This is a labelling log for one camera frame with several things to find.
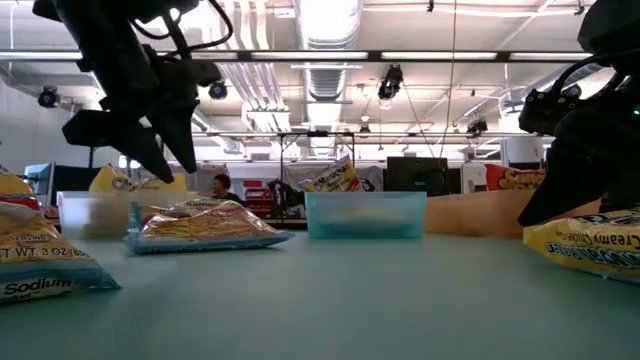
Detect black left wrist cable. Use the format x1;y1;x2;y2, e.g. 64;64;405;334
129;0;235;57

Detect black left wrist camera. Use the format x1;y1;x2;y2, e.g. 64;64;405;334
187;58;224;87

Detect silver ceiling duct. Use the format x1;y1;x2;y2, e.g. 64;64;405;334
294;0;364;159

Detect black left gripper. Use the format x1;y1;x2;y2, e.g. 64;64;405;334
62;44;199;185

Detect black overhead camera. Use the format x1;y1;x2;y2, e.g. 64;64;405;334
376;63;405;102

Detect white cylinder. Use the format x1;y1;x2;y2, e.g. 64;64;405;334
501;136;546;165

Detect teal plastic bin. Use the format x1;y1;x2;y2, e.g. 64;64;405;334
303;190;429;240

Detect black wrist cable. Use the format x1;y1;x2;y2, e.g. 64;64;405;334
129;0;235;57
549;48;640;96

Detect red storage rack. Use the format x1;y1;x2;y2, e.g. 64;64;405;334
242;178;277;217

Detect black panel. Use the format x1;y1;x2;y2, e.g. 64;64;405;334
52;164;94;194

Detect orange plastic bin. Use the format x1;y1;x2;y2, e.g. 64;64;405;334
424;188;601;240

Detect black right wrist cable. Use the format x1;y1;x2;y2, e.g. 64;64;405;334
549;48;640;96

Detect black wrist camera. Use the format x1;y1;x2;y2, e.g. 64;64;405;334
187;58;224;87
518;88;585;137

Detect clear plastic bin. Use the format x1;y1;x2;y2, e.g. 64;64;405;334
56;189;221;241

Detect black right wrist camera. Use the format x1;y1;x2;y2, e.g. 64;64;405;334
518;88;585;137

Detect black box cabinet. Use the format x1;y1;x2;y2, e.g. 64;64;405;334
383;156;450;197

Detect white cabinet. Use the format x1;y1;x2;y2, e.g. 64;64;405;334
459;161;490;195

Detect black stand frame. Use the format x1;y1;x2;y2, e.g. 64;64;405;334
276;130;357;221

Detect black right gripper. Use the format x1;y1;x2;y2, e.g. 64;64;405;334
517;84;640;227

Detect red spicy noodle pack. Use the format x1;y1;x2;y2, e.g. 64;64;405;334
484;163;547;192

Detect blue-edged beef ramen pack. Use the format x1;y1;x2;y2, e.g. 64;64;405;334
302;154;365;194
0;167;122;305
123;198;295;256

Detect green table mat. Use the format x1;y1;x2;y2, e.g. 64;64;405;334
0;230;640;360

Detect grey hanging cloth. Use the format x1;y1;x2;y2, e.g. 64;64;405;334
187;162;232;194

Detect blue lit monitor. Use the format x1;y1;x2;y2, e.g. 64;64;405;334
22;161;56;201

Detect person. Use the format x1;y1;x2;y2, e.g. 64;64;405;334
210;173;247;207

